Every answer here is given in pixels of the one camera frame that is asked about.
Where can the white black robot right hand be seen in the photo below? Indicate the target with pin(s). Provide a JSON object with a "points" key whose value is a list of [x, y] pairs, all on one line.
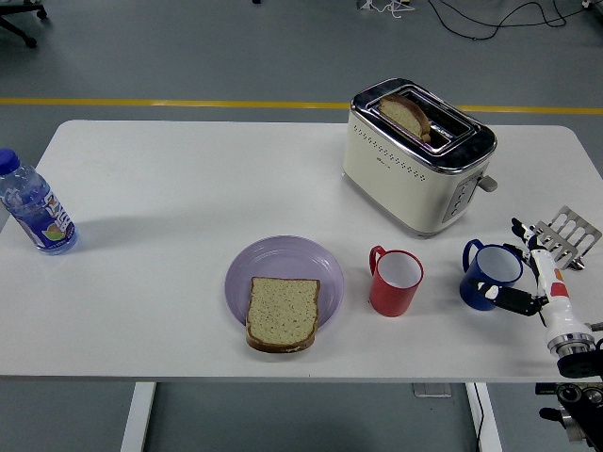
{"points": [[560, 311]]}

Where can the blue enamel cup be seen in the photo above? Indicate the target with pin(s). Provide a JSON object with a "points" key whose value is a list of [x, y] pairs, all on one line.
{"points": [[497, 268]]}

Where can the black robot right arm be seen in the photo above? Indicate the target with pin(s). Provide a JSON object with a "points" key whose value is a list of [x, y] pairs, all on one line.
{"points": [[581, 362]]}

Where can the red plastic cup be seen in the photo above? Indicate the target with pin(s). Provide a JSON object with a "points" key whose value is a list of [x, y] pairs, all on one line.
{"points": [[388, 299]]}

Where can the rounded bread slice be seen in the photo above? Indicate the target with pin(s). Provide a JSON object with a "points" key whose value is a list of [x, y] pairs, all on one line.
{"points": [[402, 115]]}

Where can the square bread slice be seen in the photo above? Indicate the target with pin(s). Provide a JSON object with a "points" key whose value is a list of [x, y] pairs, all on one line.
{"points": [[282, 313]]}

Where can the silver metal toast rack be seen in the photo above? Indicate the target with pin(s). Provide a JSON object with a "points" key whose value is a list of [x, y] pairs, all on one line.
{"points": [[572, 233]]}

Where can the black table control panel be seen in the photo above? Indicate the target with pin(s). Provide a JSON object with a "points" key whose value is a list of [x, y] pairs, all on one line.
{"points": [[546, 389]]}

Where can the white table leg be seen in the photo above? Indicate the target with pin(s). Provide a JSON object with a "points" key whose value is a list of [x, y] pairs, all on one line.
{"points": [[492, 424], [139, 419]]}

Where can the cream chrome toaster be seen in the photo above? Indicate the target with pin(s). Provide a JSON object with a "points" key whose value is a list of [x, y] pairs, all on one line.
{"points": [[391, 188]]}

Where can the purple round plate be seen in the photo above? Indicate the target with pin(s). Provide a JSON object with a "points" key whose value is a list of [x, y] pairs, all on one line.
{"points": [[278, 259]]}

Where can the blue-capped drink bottle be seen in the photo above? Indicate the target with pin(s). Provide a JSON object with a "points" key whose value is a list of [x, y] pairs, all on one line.
{"points": [[40, 212]]}

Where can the black office chair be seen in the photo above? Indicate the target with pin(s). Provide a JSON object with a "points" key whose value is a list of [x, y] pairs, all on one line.
{"points": [[23, 33]]}

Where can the grey under-table bracket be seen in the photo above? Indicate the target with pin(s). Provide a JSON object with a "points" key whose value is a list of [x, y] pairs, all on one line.
{"points": [[432, 391]]}

